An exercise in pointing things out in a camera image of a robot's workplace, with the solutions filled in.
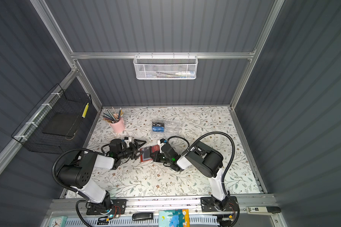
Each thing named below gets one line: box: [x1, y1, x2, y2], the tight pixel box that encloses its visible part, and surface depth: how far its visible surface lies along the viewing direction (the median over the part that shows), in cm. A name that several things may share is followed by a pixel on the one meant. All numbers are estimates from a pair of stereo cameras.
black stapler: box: [132, 212, 154, 221], surface depth 69 cm
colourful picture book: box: [158, 209, 190, 227], surface depth 71 cm
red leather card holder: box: [139, 144, 161, 163], surface depth 94 cm
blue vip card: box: [152, 126, 165, 133], surface depth 102 cm
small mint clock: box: [49, 216, 68, 227], surface depth 69 cm
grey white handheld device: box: [246, 206, 282, 216], surface depth 71 cm
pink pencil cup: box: [109, 117, 126, 133], surface depth 104 cm
